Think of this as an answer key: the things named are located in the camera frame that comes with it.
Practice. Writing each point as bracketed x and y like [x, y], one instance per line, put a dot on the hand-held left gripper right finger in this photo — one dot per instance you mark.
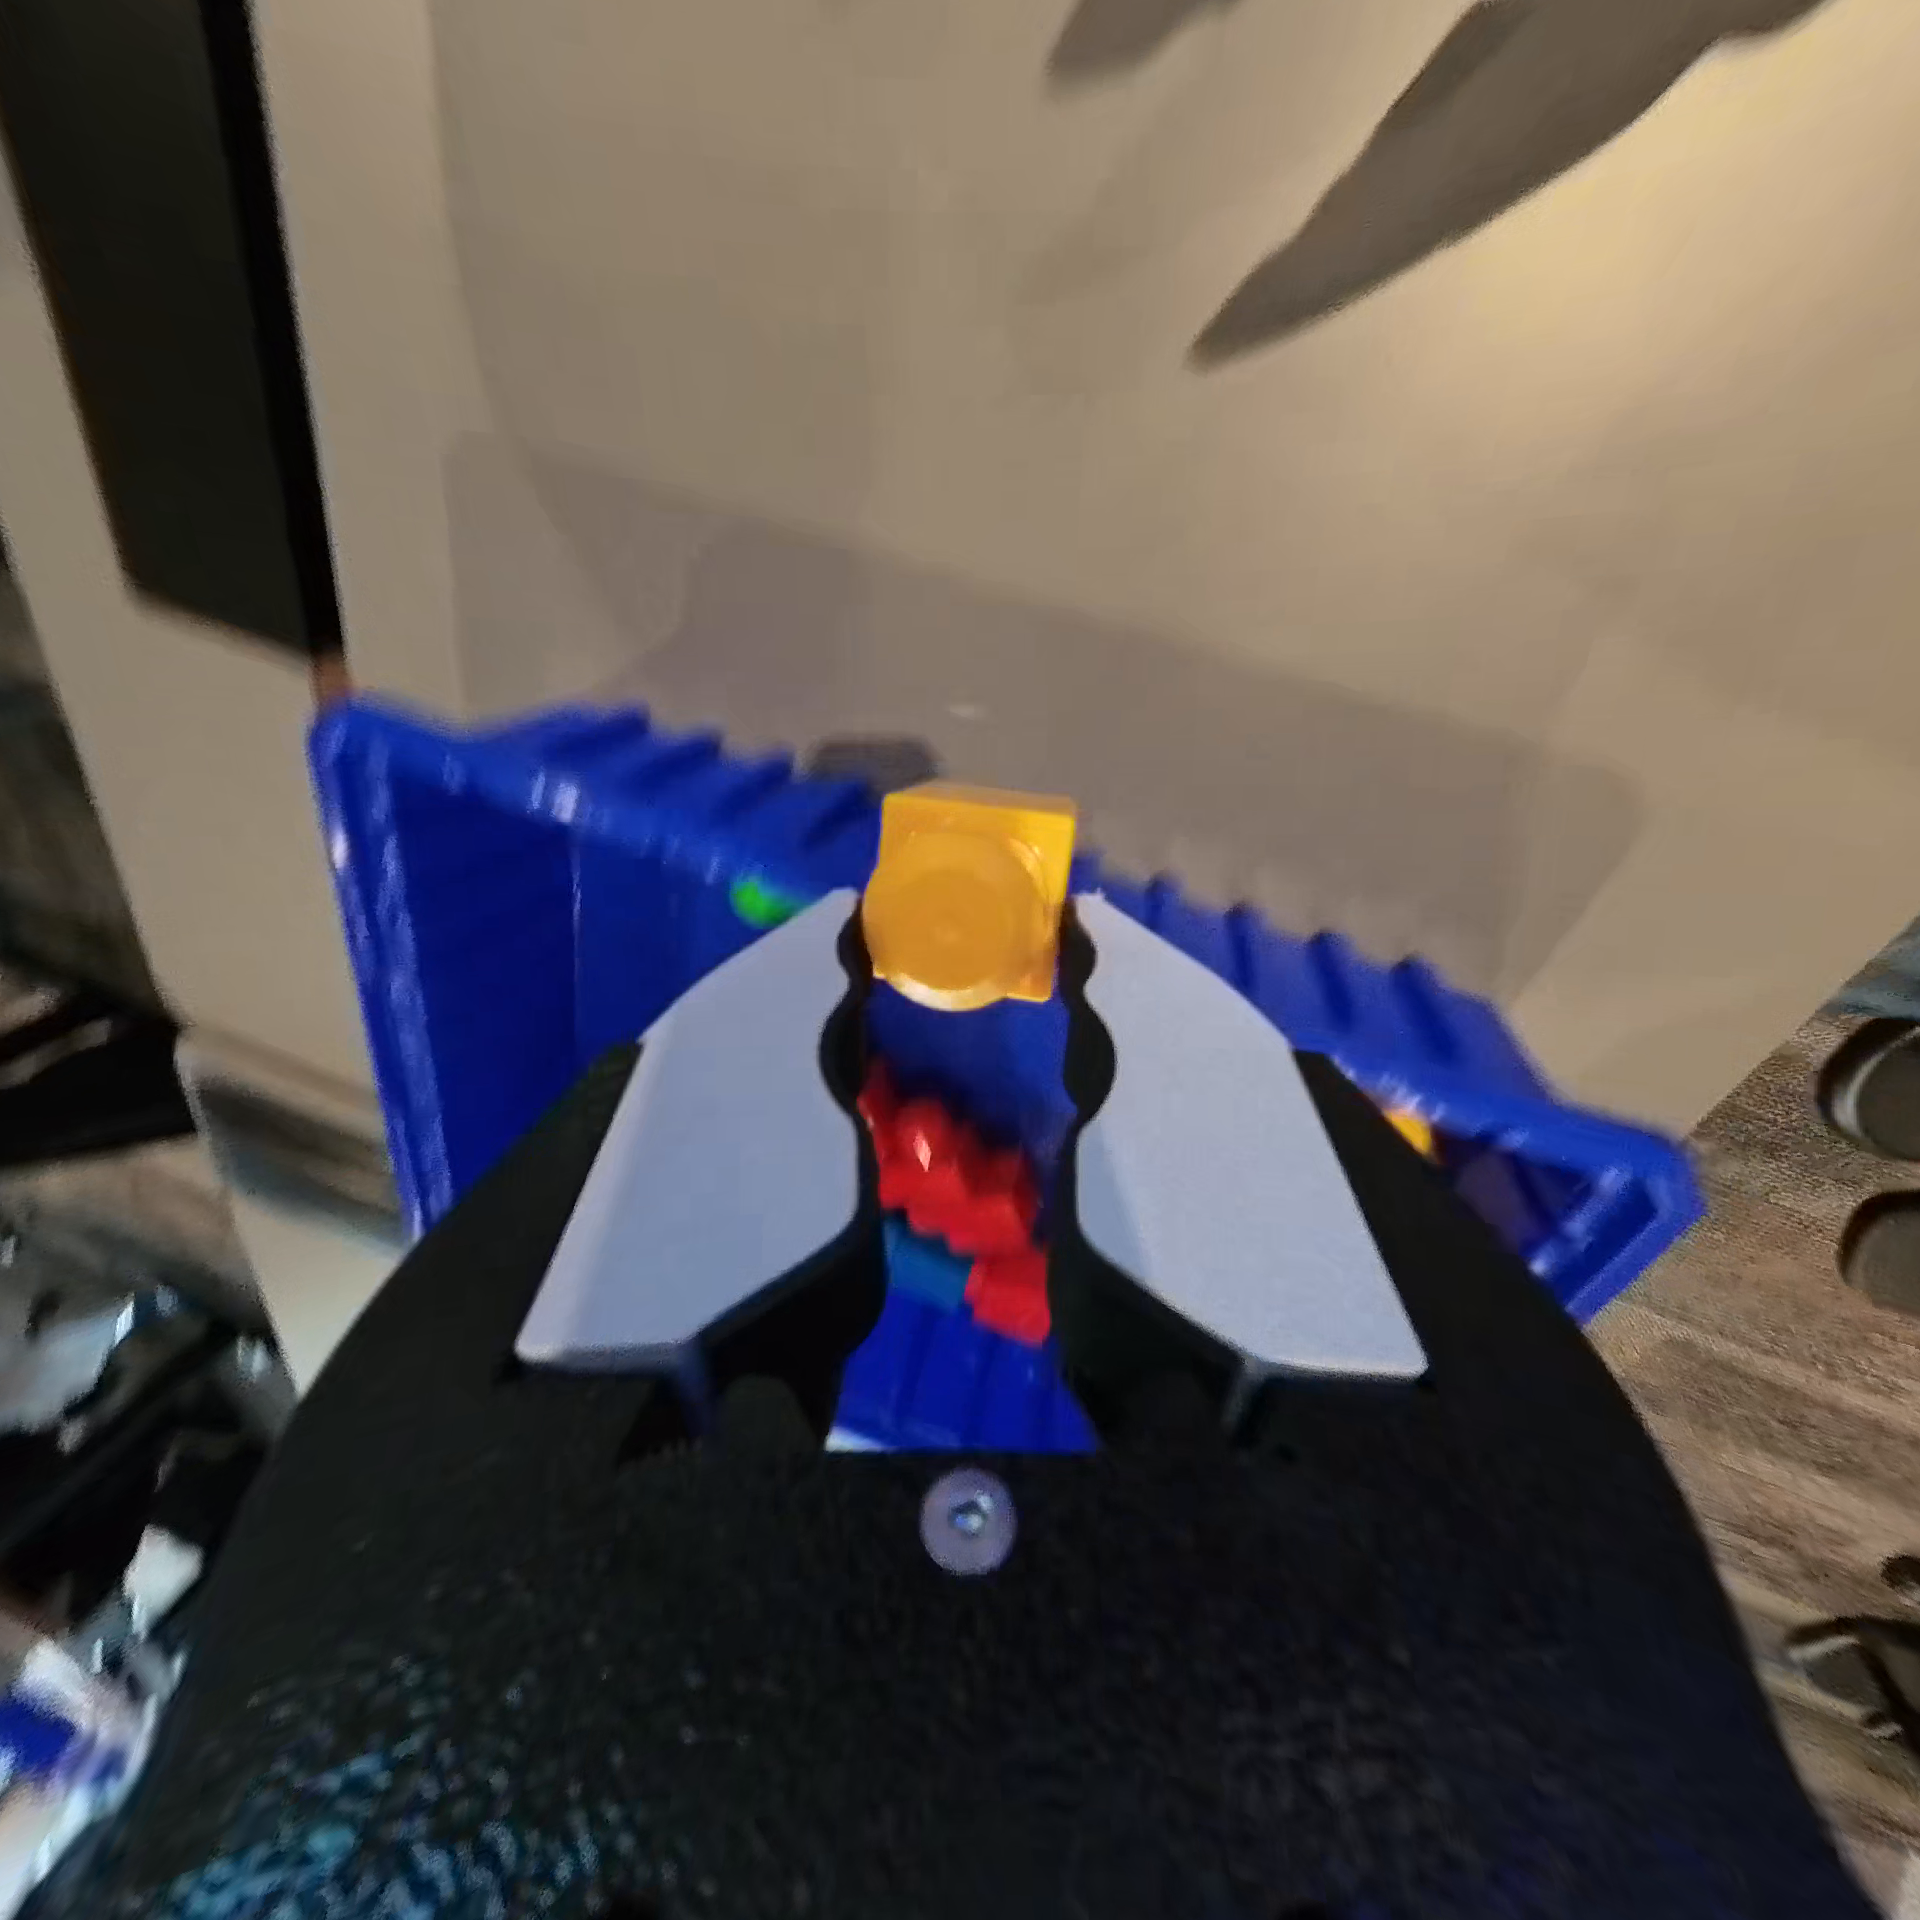
[1243, 1186]

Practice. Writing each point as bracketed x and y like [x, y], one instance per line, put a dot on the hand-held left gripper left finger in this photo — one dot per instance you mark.
[674, 1186]

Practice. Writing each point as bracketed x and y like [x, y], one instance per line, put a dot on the pile of coloured mega blocks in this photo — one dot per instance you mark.
[961, 1171]

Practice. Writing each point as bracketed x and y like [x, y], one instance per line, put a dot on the blue plastic bin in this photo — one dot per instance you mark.
[481, 932]

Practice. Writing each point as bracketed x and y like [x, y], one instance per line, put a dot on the yellow mega block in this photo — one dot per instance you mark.
[968, 902]

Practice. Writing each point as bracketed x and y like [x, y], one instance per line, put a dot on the dark flat object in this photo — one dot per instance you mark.
[164, 301]

